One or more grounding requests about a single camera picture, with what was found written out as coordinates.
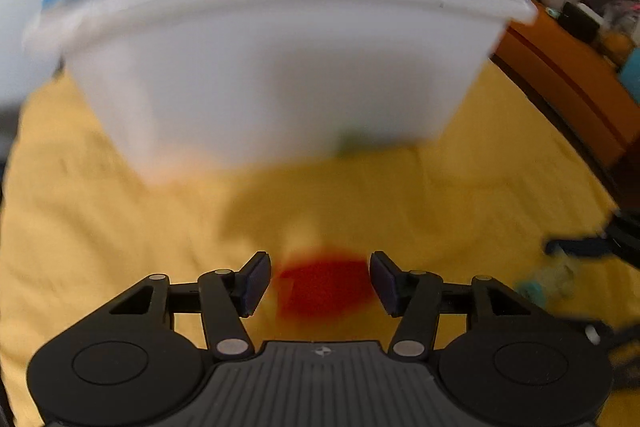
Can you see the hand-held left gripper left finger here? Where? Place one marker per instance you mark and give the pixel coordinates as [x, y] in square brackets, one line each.
[257, 282]

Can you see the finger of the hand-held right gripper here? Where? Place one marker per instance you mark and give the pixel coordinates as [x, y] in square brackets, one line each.
[600, 344]
[575, 246]

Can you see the long red toy brick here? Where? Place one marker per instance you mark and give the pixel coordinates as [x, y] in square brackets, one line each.
[325, 289]

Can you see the white plastic container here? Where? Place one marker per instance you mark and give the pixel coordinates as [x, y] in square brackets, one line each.
[280, 57]

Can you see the long orange box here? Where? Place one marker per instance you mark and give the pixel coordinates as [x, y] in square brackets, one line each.
[560, 77]

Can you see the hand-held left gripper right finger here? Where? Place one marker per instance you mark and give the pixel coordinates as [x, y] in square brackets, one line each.
[385, 282]

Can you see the light blue box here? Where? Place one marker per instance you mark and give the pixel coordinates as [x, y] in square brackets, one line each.
[632, 79]

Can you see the small black case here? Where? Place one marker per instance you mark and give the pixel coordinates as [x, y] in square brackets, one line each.
[580, 22]

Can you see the yellow blanket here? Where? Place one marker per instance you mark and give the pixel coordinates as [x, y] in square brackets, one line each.
[125, 217]

